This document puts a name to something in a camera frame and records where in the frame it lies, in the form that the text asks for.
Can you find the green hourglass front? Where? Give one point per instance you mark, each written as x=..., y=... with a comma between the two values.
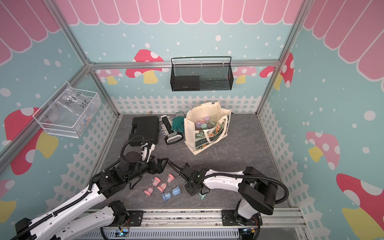
x=202, y=197

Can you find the clear acrylic wall bin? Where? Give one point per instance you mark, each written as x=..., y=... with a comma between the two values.
x=69, y=113

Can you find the black box in basket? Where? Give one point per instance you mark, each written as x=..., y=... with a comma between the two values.
x=185, y=83

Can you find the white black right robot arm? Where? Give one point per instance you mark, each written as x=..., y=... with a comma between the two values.
x=259, y=193

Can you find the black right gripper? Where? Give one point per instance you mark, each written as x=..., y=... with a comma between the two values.
x=187, y=188

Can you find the black plastic tool case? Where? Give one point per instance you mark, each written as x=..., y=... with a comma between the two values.
x=146, y=126

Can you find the cream floral canvas tote bag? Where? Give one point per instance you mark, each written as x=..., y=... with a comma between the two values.
x=197, y=139

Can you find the pink hourglass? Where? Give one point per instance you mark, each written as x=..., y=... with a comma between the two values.
x=157, y=181
x=161, y=188

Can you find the purple hourglass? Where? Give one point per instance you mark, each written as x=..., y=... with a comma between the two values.
x=207, y=119

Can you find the green work glove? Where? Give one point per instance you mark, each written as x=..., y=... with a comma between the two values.
x=178, y=122

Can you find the green hourglass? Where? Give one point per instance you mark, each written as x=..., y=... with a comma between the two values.
x=202, y=197
x=205, y=126

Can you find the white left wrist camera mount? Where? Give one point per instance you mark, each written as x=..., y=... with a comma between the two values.
x=146, y=151

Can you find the black wire mesh basket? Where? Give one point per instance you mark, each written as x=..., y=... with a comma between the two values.
x=215, y=72

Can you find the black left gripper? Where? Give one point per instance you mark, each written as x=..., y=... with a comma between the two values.
x=160, y=168

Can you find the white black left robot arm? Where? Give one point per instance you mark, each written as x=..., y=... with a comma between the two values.
x=102, y=186

